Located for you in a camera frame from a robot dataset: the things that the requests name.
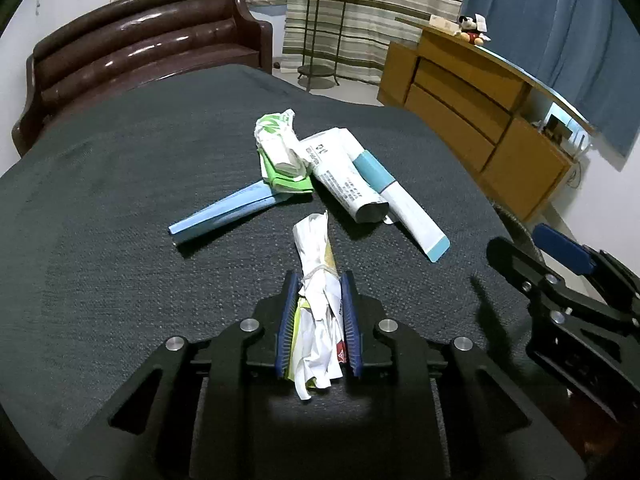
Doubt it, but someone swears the yellow snack wrapper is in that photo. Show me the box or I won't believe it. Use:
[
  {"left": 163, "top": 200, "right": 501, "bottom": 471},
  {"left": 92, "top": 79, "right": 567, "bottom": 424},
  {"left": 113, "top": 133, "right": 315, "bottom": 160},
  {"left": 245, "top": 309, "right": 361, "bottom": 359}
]
[{"left": 286, "top": 212, "right": 346, "bottom": 401}]

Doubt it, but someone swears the white blue toothpaste tube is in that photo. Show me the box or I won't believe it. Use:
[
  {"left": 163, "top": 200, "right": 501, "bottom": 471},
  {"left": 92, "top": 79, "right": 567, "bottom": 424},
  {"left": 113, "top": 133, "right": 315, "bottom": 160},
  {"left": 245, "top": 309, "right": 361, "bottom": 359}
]
[{"left": 349, "top": 148, "right": 450, "bottom": 263}]

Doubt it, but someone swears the light blue toothpaste box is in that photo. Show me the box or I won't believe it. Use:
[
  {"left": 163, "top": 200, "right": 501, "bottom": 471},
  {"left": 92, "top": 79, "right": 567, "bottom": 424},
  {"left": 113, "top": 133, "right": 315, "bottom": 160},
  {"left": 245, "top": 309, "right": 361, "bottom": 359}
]
[{"left": 168, "top": 181, "right": 294, "bottom": 245}]

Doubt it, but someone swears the white printed tube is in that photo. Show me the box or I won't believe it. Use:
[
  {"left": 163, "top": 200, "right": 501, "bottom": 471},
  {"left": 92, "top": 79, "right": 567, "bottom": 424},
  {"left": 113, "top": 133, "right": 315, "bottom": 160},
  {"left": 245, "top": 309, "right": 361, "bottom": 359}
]
[{"left": 298, "top": 128, "right": 390, "bottom": 223}]

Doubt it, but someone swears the green white wrapper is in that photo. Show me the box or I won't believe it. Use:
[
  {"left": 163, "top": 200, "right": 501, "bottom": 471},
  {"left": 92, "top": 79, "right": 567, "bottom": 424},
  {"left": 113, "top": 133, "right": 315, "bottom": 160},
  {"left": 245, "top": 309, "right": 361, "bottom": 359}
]
[{"left": 254, "top": 108, "right": 314, "bottom": 194}]

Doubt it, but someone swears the black trash bin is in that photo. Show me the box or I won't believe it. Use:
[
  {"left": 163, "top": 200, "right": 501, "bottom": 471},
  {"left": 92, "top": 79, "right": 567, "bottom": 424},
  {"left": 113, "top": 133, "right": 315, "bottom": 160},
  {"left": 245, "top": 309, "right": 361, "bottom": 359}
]
[{"left": 491, "top": 202, "right": 544, "bottom": 263}]

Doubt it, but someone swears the white router on shelf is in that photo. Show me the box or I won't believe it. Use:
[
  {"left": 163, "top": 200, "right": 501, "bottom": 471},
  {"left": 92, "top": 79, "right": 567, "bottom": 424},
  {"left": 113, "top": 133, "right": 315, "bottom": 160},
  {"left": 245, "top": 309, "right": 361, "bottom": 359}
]
[{"left": 561, "top": 128, "right": 591, "bottom": 159}]

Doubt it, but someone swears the wooden sideboard cabinet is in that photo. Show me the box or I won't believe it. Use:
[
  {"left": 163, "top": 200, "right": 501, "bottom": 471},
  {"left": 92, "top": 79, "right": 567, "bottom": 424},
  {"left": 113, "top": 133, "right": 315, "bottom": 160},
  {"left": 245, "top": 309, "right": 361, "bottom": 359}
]
[{"left": 378, "top": 24, "right": 596, "bottom": 221}]

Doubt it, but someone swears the dark grey tablecloth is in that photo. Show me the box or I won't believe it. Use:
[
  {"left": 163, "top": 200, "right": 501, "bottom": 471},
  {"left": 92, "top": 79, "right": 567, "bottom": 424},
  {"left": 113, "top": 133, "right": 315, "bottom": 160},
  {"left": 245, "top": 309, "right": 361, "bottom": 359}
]
[{"left": 1, "top": 65, "right": 533, "bottom": 467}]

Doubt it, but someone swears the blue curtain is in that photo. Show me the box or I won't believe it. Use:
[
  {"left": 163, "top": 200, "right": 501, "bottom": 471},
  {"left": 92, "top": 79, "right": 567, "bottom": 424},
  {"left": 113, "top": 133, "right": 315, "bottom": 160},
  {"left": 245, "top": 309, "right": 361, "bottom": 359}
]
[{"left": 462, "top": 0, "right": 639, "bottom": 157}]

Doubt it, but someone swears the Mickey Mouse plush toy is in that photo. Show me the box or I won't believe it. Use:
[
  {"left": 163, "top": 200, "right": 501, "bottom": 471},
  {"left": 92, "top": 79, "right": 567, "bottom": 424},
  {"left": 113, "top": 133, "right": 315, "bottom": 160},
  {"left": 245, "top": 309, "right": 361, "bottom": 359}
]
[{"left": 458, "top": 13, "right": 491, "bottom": 46}]

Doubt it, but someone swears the small box on cabinet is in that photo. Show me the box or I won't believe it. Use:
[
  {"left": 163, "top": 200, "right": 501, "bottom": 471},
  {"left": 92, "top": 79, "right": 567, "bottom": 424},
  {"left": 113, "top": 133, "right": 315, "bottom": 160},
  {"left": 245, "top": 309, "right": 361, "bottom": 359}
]
[{"left": 428, "top": 14, "right": 460, "bottom": 36}]

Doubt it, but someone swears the black metal plant stand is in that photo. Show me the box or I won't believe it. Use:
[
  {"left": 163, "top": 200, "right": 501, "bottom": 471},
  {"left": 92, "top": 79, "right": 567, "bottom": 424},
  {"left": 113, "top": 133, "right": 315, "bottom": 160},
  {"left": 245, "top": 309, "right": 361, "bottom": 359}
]
[{"left": 297, "top": 0, "right": 352, "bottom": 92}]

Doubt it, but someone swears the striped curtain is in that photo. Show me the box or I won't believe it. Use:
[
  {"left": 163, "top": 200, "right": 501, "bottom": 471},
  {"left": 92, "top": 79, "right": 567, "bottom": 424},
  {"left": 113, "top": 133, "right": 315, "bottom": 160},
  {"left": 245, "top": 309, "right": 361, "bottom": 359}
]
[{"left": 281, "top": 0, "right": 463, "bottom": 84}]

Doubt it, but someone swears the dark brown leather sofa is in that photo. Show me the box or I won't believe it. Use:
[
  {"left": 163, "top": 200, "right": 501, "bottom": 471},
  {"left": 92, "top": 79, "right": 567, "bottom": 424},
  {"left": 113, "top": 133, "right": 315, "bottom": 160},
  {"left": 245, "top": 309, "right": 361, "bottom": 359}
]
[{"left": 12, "top": 0, "right": 273, "bottom": 155}]

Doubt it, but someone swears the dark picture frame on shelf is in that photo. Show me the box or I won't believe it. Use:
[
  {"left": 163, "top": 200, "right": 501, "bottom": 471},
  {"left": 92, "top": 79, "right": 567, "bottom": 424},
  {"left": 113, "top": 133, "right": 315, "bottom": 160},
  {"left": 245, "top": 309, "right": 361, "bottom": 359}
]
[{"left": 542, "top": 114, "right": 573, "bottom": 145}]

